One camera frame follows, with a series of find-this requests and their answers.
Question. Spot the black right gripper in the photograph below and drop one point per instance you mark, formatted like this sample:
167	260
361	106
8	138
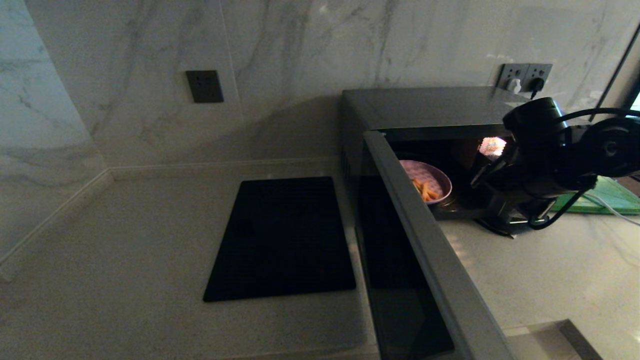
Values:
520	185

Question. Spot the purple plate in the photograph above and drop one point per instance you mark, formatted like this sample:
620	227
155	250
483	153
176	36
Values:
430	175

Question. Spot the orange snack sticks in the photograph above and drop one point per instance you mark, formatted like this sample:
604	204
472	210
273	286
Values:
427	191

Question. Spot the black glass microwave door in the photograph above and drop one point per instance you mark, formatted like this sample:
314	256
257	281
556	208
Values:
415	240

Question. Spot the white power plug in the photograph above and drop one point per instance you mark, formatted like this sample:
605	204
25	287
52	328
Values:
513	85

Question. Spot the black power plug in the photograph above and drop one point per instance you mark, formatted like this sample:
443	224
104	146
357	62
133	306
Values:
537	86

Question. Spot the green cutting board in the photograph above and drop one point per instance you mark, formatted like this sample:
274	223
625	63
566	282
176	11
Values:
610	197

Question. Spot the white cabinet front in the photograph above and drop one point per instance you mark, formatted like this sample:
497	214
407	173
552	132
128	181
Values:
550	345

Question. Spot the black induction cooktop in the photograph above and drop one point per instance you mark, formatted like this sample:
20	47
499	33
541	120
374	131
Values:
280	240

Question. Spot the double wall socket with plugs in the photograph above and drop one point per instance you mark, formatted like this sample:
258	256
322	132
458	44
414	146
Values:
540	71
510	72

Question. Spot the dark single wall socket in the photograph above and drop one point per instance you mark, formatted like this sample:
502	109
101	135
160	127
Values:
204	86

